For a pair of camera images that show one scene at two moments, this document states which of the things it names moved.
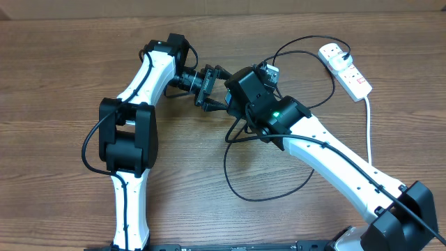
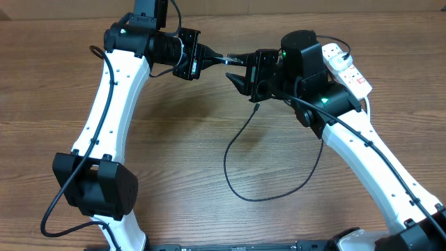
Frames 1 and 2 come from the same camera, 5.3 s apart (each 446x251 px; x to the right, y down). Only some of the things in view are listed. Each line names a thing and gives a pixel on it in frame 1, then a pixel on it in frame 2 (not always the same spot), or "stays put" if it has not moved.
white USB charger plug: [341, 61] stays put
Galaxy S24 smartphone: [228, 98] to [230, 60]
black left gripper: [205, 87] to [198, 61]
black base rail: [300, 246] stays put
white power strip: [349, 77] stays put
